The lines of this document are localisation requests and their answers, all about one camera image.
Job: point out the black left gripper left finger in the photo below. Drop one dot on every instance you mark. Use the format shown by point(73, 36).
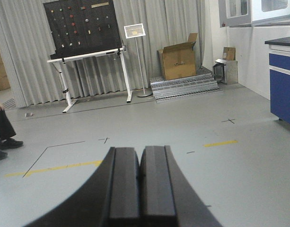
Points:
point(108, 198)

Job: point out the small cardboard box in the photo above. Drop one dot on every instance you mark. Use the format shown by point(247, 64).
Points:
point(229, 53)

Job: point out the grey metal grate steps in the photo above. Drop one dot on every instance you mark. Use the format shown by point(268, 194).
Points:
point(168, 90)

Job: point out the black pegboard on stand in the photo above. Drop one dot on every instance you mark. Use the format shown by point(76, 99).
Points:
point(82, 29)

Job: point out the wall window cabinet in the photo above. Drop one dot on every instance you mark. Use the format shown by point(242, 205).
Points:
point(253, 12)

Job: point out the blue lab bench cabinet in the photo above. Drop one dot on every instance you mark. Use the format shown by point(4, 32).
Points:
point(279, 69)

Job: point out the seated person legs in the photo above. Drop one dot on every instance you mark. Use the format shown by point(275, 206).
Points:
point(7, 133)

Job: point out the small metal box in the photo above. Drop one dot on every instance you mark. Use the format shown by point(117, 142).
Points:
point(225, 71)

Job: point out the white sign stand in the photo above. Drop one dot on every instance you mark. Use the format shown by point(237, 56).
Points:
point(132, 32)

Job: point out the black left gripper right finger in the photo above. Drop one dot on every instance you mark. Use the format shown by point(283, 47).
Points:
point(167, 198)

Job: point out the grey curtain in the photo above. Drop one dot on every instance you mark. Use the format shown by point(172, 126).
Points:
point(26, 45)

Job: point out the large open cardboard box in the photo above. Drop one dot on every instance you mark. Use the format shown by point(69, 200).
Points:
point(178, 61)

